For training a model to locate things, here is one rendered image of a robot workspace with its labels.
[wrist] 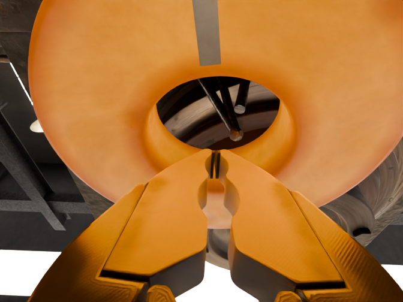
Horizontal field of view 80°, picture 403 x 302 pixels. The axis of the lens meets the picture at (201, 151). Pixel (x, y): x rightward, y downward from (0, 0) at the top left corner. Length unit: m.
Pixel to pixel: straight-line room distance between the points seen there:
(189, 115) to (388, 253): 9.07
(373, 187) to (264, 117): 0.21
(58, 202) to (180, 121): 5.69
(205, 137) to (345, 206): 0.20
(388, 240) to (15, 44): 9.49
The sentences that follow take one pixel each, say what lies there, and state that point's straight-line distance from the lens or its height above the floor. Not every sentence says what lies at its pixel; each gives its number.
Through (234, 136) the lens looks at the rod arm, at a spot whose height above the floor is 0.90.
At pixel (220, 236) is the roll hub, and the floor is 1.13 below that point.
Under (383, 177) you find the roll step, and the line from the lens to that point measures 0.46.
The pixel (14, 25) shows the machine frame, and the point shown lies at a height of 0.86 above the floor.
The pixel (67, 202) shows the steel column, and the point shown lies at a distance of 5.85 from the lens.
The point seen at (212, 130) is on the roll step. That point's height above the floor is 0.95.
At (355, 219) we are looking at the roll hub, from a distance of 0.41.
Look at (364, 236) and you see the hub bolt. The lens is 0.43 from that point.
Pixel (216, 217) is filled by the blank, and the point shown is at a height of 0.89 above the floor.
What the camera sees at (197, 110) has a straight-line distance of 0.32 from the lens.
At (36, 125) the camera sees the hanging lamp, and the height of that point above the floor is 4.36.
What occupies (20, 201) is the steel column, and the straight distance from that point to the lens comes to 6.42.
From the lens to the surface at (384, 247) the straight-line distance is 9.32.
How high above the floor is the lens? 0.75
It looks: 43 degrees up
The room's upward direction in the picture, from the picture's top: 179 degrees counter-clockwise
